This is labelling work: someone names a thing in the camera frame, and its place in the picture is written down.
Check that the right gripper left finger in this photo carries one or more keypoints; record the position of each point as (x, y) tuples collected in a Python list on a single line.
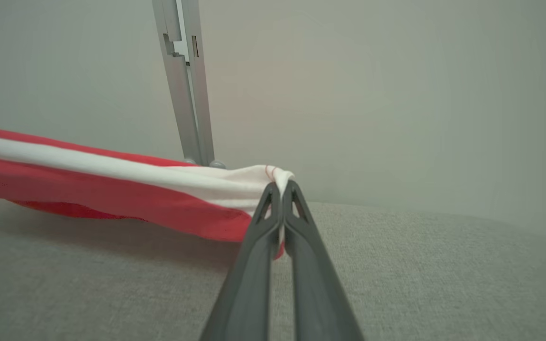
[(249, 284)]

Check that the grey partition post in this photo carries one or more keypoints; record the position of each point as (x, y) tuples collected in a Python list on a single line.
[(183, 94)]

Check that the red and white jersey garment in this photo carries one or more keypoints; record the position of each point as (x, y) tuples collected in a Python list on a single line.
[(112, 189)]

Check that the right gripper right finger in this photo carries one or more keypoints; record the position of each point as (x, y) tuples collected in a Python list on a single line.
[(315, 293)]

